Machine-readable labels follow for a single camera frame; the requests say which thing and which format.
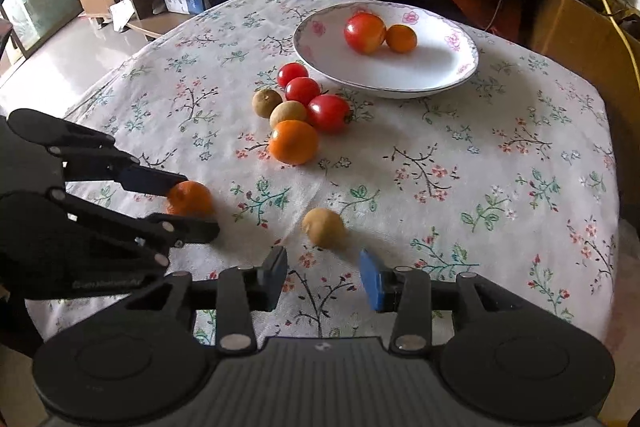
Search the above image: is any orange tangerine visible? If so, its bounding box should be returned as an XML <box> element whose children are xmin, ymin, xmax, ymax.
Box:
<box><xmin>166</xmin><ymin>180</ymin><xmax>215</xmax><ymax>218</ymax></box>
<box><xmin>268</xmin><ymin>120</ymin><xmax>320</xmax><ymax>166</ymax></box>
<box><xmin>385</xmin><ymin>25</ymin><xmax>418</xmax><ymax>54</ymax></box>

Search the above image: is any brown longan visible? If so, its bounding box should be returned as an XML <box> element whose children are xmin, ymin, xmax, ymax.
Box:
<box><xmin>252</xmin><ymin>89</ymin><xmax>282</xmax><ymax>119</ymax></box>
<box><xmin>269</xmin><ymin>101</ymin><xmax>307</xmax><ymax>129</ymax></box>
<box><xmin>302</xmin><ymin>207</ymin><xmax>347</xmax><ymax>249</ymax></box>

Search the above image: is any red cherry tomato back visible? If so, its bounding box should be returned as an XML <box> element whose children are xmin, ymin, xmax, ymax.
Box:
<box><xmin>277</xmin><ymin>62</ymin><xmax>308</xmax><ymax>89</ymax></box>

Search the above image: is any red cherry tomato large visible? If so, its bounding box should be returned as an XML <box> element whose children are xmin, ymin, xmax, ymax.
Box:
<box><xmin>307</xmin><ymin>94</ymin><xmax>352</xmax><ymax>134</ymax></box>

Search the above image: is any large red apple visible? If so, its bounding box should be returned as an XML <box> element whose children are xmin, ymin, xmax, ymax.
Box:
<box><xmin>343</xmin><ymin>12</ymin><xmax>386</xmax><ymax>55</ymax></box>

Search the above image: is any floral white tablecloth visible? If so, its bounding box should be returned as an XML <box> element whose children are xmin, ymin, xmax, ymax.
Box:
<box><xmin>24</xmin><ymin>0</ymin><xmax>622</xmax><ymax>343</ymax></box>

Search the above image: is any blue white box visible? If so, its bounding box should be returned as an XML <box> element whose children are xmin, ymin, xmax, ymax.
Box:
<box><xmin>164</xmin><ymin>0</ymin><xmax>210</xmax><ymax>15</ymax></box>

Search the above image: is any white floral ceramic bowl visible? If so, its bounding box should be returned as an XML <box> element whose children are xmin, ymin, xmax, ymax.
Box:
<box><xmin>293</xmin><ymin>1</ymin><xmax>480</xmax><ymax>98</ymax></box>

